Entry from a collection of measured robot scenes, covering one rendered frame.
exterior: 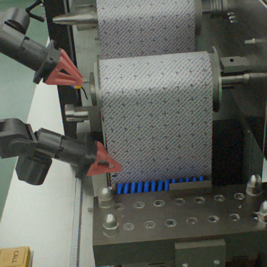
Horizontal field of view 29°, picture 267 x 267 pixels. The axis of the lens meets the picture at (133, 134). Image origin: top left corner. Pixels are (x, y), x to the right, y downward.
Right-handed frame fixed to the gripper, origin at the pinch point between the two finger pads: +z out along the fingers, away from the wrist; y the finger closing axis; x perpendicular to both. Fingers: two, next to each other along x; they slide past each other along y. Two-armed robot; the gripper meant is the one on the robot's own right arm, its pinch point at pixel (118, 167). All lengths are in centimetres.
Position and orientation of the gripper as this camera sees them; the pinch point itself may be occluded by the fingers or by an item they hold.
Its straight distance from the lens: 116.6
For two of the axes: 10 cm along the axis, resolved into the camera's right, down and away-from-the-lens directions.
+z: 9.1, 3.3, 2.6
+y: 0.6, 5.1, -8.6
